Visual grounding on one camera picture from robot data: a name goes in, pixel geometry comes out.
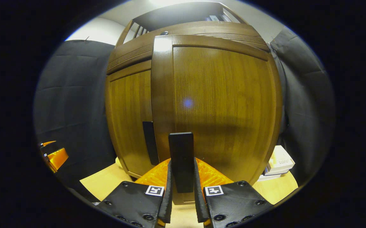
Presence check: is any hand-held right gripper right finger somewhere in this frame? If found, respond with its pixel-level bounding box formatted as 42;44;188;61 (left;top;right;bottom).
193;157;274;228

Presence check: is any wooden shoe cabinet door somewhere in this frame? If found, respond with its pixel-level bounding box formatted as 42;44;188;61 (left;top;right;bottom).
105;60;158;178
151;34;283;205

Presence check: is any white book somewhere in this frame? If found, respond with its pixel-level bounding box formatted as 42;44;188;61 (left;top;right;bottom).
259;169;289;181

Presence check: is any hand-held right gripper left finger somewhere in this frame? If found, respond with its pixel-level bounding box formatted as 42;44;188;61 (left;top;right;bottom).
96;157;173;228

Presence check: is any black door handle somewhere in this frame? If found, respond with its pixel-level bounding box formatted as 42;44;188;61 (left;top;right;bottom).
142;121;159;166
168;132;194;193

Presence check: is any wooden cabinet drawer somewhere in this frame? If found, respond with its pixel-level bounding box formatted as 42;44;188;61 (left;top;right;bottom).
106;21;270;75

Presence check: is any wooden double-door shoe cabinet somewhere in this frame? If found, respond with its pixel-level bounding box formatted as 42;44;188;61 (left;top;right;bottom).
105;2;283;205

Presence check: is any black backdrop cloth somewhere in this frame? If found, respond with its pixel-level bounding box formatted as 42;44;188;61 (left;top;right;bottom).
34;28;335;203

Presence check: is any cream paperback book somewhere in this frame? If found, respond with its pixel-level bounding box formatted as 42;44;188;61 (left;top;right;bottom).
266;145;295;174

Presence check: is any large ceiling light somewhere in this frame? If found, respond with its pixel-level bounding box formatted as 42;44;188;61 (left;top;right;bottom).
150;0;205;5

